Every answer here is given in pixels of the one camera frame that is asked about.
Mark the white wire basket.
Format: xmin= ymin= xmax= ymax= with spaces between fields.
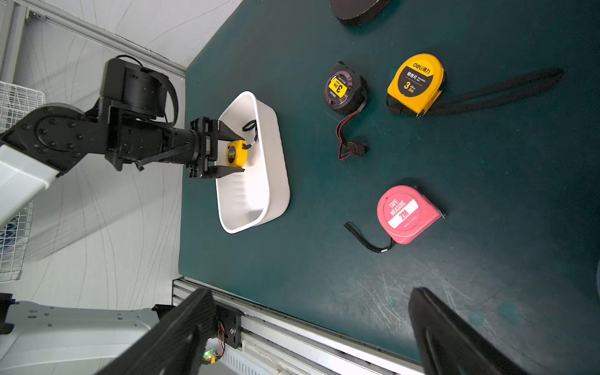
xmin=1 ymin=81 xmax=46 ymax=283

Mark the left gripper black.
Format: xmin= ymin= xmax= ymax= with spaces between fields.
xmin=105 ymin=117 xmax=245 ymax=179

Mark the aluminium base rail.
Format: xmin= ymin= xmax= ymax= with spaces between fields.
xmin=170 ymin=276 xmax=423 ymax=375

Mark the black round tape measure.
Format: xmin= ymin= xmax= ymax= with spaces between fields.
xmin=322 ymin=59 xmax=370 ymax=162

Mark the wiring bundle with board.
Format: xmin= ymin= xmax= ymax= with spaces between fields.
xmin=201 ymin=320 xmax=228 ymax=366

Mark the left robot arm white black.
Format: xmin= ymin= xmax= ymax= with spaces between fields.
xmin=1 ymin=56 xmax=238 ymax=374

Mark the large yellow tape measure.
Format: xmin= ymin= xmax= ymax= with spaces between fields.
xmin=386 ymin=53 xmax=564 ymax=117

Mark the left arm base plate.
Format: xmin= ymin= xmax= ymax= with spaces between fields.
xmin=217 ymin=302 xmax=244 ymax=349

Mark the black metal jewelry stand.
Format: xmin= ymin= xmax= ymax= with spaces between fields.
xmin=329 ymin=0 xmax=392 ymax=26

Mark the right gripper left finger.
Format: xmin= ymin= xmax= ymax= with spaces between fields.
xmin=99 ymin=288 xmax=216 ymax=374

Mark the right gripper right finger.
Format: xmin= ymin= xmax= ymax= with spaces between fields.
xmin=409 ymin=287 xmax=526 ymax=374

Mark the small yellow tape measure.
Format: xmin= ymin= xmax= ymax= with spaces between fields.
xmin=227 ymin=120 xmax=259 ymax=168

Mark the white plastic storage box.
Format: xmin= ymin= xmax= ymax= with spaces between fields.
xmin=216 ymin=91 xmax=291 ymax=234

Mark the pink tape measure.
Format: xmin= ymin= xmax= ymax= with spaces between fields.
xmin=344 ymin=185 xmax=444 ymax=254

